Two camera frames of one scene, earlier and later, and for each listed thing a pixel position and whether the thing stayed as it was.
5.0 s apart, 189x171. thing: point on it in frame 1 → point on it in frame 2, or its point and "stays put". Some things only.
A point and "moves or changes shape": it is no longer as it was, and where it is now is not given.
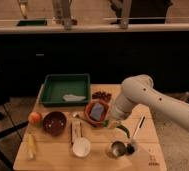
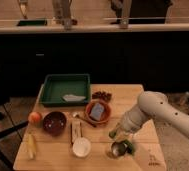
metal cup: (118, 148) stays put
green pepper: (124, 130) moves or changes shape
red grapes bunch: (102, 95) stays put
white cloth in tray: (72, 97) stays put
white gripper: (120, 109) → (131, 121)
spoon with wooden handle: (76, 115) stays put
